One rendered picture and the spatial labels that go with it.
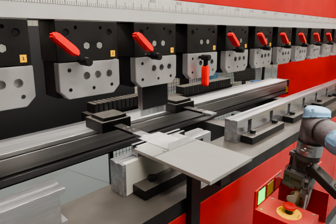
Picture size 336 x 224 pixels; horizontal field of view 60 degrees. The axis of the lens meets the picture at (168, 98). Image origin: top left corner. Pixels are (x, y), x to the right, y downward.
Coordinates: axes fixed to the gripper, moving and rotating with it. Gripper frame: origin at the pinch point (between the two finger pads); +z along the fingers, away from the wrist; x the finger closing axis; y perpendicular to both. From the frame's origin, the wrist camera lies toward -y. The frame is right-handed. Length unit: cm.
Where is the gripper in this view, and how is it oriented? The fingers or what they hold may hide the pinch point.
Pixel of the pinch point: (302, 211)
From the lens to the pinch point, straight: 111.6
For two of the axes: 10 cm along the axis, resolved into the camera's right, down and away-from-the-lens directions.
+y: -7.3, -2.3, 6.5
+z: -0.6, 9.6, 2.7
